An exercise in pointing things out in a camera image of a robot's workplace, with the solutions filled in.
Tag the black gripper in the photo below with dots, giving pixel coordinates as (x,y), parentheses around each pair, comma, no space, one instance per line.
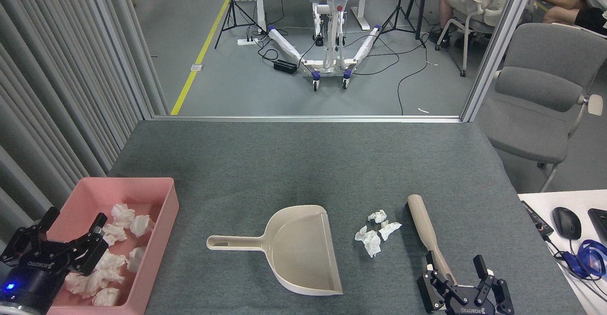
(28,282)
(467,303)

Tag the beige brush black bristles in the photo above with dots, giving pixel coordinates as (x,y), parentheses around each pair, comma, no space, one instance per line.
(422,220)

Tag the large white tissue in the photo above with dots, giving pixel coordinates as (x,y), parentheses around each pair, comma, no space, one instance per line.
(371,243)

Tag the small white tissue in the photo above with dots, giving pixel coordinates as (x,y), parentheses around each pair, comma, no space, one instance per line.
(378,216)

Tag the beige plastic dustpan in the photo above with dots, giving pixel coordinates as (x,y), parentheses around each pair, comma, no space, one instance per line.
(298,253)

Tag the pink plastic bin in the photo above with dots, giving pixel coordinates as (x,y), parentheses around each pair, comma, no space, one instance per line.
(142,189)

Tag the large pinkish crumpled tissue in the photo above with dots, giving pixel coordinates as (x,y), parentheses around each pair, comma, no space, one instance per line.
(87,282)

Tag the black controller box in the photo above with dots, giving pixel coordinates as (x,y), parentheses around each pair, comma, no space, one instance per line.
(536,217)

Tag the black computer mouse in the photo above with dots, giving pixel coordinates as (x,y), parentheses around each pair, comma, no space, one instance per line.
(566,222)

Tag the white side table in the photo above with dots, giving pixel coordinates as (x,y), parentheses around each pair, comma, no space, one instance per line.
(583,196)

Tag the grey ribbed side panel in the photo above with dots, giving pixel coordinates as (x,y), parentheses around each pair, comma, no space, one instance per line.
(47,68)

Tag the grey office chair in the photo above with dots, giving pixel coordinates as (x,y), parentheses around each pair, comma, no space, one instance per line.
(536,125)

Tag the metal floor socket plate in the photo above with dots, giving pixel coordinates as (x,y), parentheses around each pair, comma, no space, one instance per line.
(197,67)

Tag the white stand on wheels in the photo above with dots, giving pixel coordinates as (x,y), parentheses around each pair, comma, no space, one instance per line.
(327,63)

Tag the white office chair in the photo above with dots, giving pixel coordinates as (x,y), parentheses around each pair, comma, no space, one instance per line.
(474,18)

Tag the white power strip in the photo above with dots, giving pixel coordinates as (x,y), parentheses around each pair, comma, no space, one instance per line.
(247,41)

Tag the black tripod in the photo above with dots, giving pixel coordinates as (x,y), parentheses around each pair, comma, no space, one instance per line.
(400,6)
(232,6)

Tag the silver frame rail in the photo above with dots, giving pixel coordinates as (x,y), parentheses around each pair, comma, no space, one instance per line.
(308,118)

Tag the silver frame post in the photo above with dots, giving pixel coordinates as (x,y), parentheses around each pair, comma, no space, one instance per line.
(498,44)

